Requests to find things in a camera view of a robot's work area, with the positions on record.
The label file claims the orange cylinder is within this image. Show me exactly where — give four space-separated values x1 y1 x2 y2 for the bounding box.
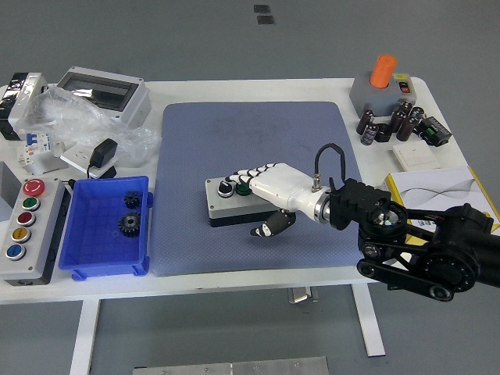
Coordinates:
370 54 398 89

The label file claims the clear plastic bag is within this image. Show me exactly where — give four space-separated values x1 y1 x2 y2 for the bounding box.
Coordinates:
23 85 163 165

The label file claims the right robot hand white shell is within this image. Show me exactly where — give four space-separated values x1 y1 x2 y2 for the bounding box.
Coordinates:
221 162 328 238

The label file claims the grey enclosure with clear window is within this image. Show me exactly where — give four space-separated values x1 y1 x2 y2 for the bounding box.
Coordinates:
56 66 152 130

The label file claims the blue plastic bin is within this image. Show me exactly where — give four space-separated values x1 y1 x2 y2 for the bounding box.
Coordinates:
58 175 155 281

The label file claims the white wall switch plate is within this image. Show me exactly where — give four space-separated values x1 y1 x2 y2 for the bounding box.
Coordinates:
392 141 441 171

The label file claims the white table leg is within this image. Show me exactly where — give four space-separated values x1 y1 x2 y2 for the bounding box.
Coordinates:
350 284 387 357
69 299 102 375

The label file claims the silver and black box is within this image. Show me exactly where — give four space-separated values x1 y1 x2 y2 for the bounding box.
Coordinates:
0 72 50 141

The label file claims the white blue circuit breaker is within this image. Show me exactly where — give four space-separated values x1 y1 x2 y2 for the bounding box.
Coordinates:
16 131 54 167

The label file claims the white wall socket plate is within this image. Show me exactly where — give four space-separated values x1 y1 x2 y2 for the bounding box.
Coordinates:
60 143 106 173

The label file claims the grey metal plate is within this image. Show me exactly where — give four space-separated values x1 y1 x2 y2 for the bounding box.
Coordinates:
132 355 330 375

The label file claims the blue-grey table mat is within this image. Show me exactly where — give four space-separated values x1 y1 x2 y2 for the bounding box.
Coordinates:
150 101 380 277

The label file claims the white book with yellow edge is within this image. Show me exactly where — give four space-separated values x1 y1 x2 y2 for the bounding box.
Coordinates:
384 166 500 231

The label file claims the black power adapter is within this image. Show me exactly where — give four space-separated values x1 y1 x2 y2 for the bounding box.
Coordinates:
86 137 120 180

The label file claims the grey push-button control box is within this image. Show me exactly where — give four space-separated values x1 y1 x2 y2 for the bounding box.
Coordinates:
205 174 281 229

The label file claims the large black gear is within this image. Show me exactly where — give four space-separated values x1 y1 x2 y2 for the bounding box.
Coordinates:
118 211 142 238

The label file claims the grey base box with switch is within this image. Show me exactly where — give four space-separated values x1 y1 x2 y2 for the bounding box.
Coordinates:
348 72 418 117

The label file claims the black module with green part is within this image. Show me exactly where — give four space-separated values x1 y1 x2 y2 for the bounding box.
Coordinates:
416 116 453 148

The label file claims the metal bracket under table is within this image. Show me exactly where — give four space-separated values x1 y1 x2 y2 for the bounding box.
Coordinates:
287 287 320 304

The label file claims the five-button grey control box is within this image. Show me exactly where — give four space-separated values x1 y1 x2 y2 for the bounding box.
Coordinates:
0 177 73 286

